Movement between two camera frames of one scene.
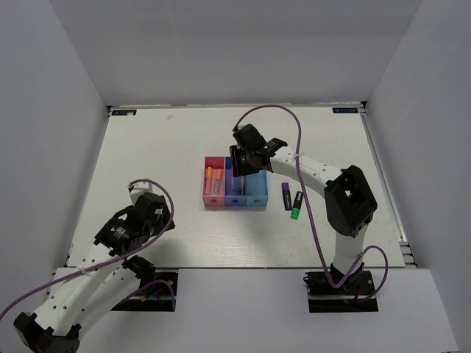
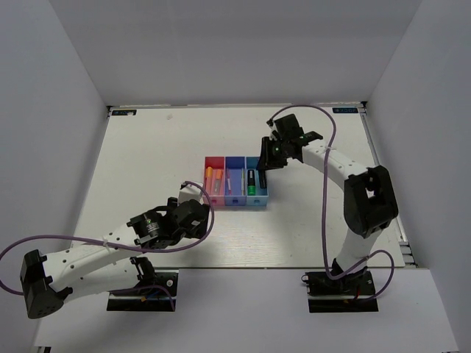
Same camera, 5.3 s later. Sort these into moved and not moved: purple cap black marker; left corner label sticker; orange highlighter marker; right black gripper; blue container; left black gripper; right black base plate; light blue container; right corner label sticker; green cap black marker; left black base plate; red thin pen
Moved: purple cap black marker; green cap black marker; left black gripper; red thin pen; right black gripper
Not moved: right black base plate; left black base plate; left corner label sticker; light blue container; blue container; right corner label sticker; orange highlighter marker
